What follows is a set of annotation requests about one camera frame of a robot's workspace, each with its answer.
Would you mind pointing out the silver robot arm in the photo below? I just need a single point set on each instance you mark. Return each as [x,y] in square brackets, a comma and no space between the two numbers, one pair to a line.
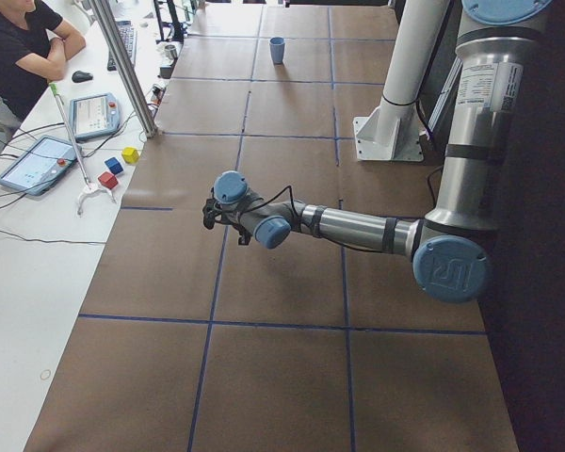
[448,247]

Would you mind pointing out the upper teach pendant tablet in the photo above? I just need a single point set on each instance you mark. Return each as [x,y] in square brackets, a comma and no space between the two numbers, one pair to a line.
[94,116]

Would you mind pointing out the white camera stand column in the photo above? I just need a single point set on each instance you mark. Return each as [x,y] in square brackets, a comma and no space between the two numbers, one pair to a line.
[391,132]

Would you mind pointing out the yellow cube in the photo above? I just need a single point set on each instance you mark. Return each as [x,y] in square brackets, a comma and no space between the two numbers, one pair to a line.
[130,155]

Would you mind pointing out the teach pendant tablet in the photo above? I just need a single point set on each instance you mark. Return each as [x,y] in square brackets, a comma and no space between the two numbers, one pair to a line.
[40,166]
[94,116]

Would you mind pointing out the blue cube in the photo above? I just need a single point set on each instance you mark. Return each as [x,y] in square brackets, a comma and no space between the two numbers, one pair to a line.
[114,165]

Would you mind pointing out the person in black shirt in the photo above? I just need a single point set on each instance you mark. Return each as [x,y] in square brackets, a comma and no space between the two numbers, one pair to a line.
[35,45]

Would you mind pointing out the white reacher grabber tool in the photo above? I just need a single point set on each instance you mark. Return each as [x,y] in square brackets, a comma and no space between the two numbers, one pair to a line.
[90,188]

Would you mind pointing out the blue-grey plastic cup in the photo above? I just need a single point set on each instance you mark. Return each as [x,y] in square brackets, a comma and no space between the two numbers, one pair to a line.
[277,49]

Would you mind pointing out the lower teach pendant tablet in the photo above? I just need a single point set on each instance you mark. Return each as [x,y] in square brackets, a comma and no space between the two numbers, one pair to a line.
[40,166]

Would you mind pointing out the black computer mouse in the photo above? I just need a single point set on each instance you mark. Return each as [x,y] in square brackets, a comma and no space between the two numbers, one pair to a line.
[81,77]

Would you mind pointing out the black keyboard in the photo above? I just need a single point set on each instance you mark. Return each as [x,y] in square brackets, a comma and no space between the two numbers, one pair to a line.
[128,35]

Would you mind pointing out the red cube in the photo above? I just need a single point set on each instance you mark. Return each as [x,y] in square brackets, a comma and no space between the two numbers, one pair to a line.
[108,180]

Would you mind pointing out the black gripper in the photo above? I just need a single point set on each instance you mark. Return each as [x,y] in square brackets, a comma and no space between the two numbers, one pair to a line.
[239,229]

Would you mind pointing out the small metal cup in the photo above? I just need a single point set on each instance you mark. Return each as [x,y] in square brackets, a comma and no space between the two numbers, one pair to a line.
[170,51]

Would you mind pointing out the aluminium frame post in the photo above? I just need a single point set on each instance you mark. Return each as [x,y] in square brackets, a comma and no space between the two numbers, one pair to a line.
[125,68]

